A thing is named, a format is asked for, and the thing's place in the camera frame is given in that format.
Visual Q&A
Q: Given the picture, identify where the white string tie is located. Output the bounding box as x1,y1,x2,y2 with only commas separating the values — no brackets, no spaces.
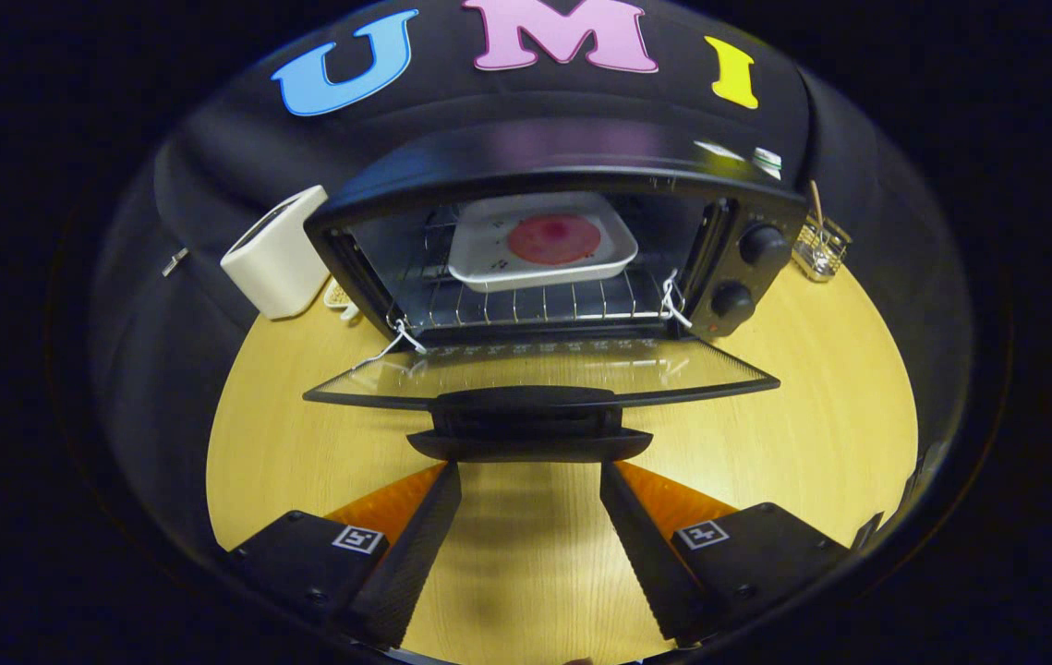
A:
660,270,693,330
355,317,428,369

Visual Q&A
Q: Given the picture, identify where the gold wire basket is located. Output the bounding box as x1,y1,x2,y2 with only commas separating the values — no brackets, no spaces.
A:
792,181,852,282

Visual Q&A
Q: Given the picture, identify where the white pop-up toaster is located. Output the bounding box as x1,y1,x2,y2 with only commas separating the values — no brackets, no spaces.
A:
220,185,331,320

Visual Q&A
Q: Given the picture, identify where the pink ham slice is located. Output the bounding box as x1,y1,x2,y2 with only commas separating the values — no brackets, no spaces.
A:
507,214,602,267

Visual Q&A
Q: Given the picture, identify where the white dish of beans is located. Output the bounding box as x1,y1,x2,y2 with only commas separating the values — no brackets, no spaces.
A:
324,280,361,322

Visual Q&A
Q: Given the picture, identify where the black toaster oven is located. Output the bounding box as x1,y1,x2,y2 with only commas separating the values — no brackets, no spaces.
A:
302,120,808,463

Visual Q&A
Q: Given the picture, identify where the white square plate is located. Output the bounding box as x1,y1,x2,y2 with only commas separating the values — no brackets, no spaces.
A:
447,192,639,293

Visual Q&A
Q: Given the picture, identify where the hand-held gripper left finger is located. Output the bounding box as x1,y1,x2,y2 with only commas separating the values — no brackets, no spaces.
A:
225,462,463,650

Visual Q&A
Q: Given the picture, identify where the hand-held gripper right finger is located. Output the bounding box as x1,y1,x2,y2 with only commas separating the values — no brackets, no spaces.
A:
599,460,859,646

